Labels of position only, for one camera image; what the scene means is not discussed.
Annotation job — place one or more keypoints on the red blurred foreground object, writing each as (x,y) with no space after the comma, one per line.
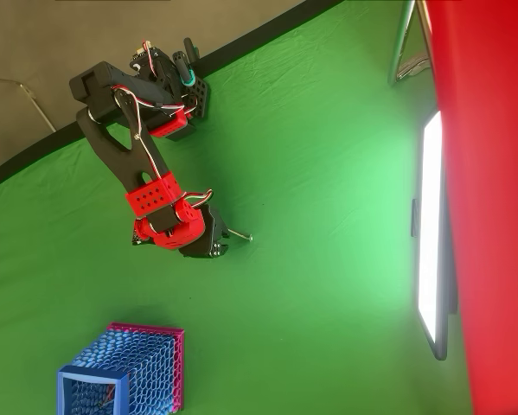
(492,194)

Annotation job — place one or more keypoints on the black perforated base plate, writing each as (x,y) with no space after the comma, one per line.
(200,97)

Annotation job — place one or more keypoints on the green cloth with black edge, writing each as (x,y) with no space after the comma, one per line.
(284,281)

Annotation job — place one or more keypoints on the white light panel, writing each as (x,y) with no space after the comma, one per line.
(429,238)

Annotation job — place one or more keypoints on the small wrist camera board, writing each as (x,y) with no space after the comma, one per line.
(138,238)

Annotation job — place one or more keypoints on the thin sticks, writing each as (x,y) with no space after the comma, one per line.
(108,394)

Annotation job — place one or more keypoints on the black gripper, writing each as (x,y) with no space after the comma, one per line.
(212,233)

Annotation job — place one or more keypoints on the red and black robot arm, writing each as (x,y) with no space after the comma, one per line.
(124,151)

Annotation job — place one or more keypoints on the blue and magenta mesh basket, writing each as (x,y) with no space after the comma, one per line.
(129,363)

